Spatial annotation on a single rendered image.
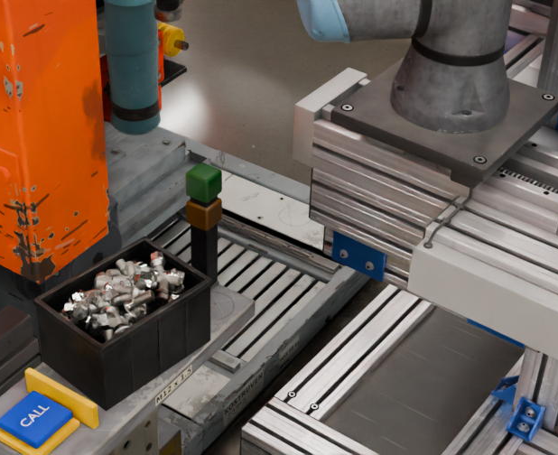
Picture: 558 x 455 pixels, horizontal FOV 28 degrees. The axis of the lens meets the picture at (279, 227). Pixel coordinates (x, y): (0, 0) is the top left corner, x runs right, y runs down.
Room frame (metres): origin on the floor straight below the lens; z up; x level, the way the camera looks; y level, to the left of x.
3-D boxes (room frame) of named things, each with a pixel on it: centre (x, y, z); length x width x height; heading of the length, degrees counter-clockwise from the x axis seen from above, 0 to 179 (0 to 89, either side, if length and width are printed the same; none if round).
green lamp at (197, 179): (1.33, 0.11, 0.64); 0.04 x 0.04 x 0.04; 58
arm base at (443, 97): (1.28, -0.21, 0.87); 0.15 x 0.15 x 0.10
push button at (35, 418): (1.01, 0.30, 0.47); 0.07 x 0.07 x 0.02; 58
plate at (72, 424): (1.01, 0.30, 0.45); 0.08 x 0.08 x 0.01; 58
